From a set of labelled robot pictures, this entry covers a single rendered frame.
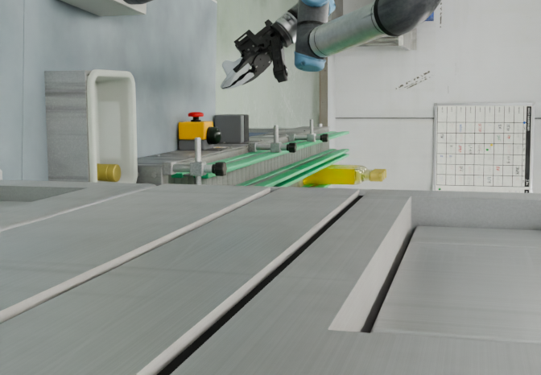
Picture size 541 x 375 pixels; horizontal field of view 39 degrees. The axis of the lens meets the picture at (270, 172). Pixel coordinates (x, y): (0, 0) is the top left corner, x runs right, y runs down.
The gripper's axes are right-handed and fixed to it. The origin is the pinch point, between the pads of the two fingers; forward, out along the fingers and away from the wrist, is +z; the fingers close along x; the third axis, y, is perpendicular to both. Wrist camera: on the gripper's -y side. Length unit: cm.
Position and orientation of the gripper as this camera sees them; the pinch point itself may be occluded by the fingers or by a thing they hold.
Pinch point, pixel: (227, 86)
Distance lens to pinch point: 193.7
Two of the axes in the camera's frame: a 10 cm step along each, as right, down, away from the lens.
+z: -7.7, 6.3, -0.9
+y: -6.0, -6.6, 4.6
